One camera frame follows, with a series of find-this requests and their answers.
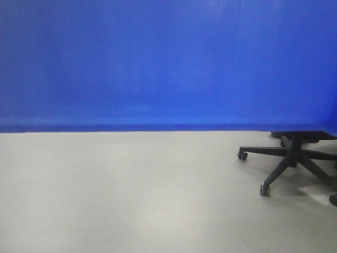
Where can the black office chair base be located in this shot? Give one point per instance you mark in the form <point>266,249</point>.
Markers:
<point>291,151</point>

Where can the light blue carried bin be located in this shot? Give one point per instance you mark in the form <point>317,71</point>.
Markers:
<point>82,66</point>

